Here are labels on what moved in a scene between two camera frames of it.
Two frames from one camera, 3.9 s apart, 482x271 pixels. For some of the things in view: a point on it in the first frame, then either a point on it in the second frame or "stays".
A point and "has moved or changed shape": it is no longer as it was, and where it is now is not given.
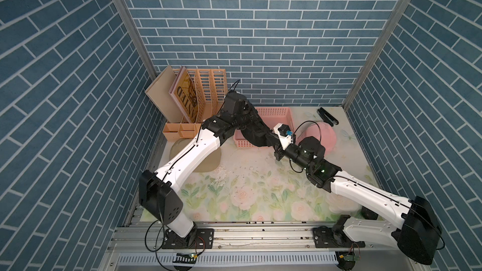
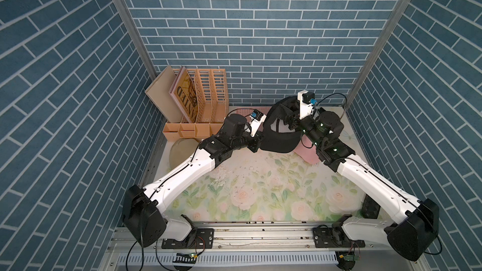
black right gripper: x=278 y=153 -> x=295 y=119
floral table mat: x=243 y=182 stays
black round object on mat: x=368 y=214 stays
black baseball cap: x=258 y=134 has moved or changed shape
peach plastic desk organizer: x=211 y=88 stays
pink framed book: x=184 y=92 stays
